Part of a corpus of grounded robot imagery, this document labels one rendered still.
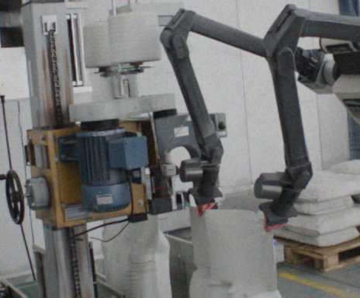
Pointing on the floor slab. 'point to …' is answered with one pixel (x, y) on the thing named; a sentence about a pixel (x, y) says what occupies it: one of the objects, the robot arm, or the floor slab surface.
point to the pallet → (298, 250)
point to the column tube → (36, 52)
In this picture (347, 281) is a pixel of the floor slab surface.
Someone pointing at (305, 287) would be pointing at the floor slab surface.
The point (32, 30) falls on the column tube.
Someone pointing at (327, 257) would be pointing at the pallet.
